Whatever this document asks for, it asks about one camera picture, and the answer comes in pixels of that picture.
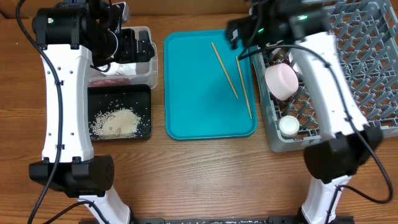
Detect red snack wrapper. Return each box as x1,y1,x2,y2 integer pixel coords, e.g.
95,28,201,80
90,78,131,87

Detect pile of rice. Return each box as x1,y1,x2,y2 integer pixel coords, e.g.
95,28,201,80
88,100,152,141

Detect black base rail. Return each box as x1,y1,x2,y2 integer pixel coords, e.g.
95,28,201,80
79,213,355,224

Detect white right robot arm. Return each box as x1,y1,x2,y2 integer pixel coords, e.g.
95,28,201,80
225,1,382,223

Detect wooden chopstick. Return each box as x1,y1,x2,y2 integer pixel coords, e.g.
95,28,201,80
236,56,252,119
211,42,239,99

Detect white paper cup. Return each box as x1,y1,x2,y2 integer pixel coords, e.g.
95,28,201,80
278,115,300,139

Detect teal plastic tray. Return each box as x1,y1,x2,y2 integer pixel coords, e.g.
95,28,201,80
164,30,257,140

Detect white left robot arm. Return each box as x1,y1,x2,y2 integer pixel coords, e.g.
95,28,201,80
27,1,155,223

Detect black food waste tray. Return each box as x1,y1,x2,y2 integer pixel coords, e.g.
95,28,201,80
87,83,152,141

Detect grey dishwasher rack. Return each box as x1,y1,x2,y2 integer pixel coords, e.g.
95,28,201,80
250,0,397,152

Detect clear plastic waste bin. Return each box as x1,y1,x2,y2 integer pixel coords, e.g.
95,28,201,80
89,26,158,89

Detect small pink bowl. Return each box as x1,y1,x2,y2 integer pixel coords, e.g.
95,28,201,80
265,63,299,100

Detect white napkin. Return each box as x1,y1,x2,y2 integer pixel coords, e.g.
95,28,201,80
98,62,136,76

